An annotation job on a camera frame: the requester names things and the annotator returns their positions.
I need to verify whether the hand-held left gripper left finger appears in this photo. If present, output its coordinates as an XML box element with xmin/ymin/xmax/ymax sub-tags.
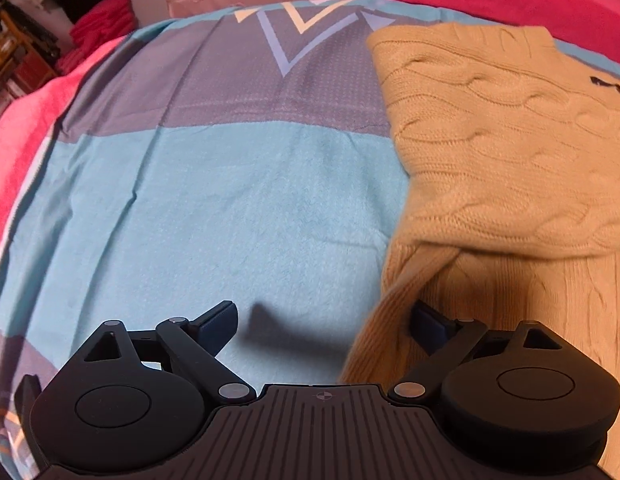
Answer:
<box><xmin>80</xmin><ymin>300</ymin><xmax>257</xmax><ymax>404</ymax></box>

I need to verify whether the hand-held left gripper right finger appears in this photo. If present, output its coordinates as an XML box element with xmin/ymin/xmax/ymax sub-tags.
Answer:
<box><xmin>388</xmin><ymin>300</ymin><xmax>567</xmax><ymax>403</ymax></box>

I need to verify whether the tan cable-knit cardigan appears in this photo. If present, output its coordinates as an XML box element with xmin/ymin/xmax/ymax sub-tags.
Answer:
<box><xmin>338</xmin><ymin>22</ymin><xmax>620</xmax><ymax>480</ymax></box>

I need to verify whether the pile of pink clothes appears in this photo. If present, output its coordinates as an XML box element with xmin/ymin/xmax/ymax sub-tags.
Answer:
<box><xmin>56</xmin><ymin>0</ymin><xmax>142</xmax><ymax>75</ymax></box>

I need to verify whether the blue patterned blanket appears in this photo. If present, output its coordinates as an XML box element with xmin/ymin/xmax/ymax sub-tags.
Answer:
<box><xmin>0</xmin><ymin>0</ymin><xmax>620</xmax><ymax>471</ymax></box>

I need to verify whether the pink fleece blanket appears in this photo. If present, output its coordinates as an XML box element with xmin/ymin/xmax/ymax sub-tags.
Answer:
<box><xmin>0</xmin><ymin>34</ymin><xmax>128</xmax><ymax>271</ymax></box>

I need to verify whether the cluttered wooden shelf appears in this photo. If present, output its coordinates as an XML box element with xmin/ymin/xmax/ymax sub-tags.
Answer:
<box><xmin>0</xmin><ymin>0</ymin><xmax>63</xmax><ymax>128</ymax></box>

